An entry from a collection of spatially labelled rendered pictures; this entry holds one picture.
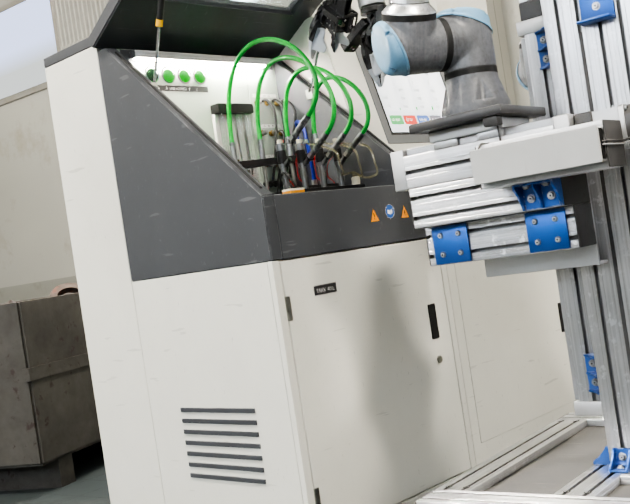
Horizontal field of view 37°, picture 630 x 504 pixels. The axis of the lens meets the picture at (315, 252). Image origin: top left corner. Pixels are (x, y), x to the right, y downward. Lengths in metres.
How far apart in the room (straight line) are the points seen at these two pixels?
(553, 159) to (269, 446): 1.03
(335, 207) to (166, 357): 0.63
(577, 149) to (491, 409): 1.29
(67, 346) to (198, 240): 1.77
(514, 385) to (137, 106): 1.43
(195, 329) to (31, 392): 1.54
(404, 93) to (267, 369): 1.28
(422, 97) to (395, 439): 1.29
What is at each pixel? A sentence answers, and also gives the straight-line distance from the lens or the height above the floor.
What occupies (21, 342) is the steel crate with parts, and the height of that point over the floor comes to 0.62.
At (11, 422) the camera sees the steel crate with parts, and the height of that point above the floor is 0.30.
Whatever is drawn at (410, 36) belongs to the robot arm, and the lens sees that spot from 2.00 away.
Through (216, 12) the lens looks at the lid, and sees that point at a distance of 2.87.
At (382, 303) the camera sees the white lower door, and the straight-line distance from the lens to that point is 2.53.
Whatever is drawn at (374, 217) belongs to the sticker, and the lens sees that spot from 2.54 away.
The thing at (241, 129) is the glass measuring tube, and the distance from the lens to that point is 2.94.
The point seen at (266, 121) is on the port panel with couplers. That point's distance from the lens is 3.06.
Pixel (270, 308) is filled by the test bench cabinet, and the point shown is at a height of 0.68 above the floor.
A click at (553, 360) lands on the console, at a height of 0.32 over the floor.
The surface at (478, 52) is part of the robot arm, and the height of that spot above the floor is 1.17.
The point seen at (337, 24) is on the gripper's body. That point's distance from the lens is 2.41.
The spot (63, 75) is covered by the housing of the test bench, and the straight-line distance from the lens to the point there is 2.91.
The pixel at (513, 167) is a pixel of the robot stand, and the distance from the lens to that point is 1.85.
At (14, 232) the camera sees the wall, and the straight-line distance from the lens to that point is 8.65.
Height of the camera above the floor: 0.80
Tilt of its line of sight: level
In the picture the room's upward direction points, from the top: 9 degrees counter-clockwise
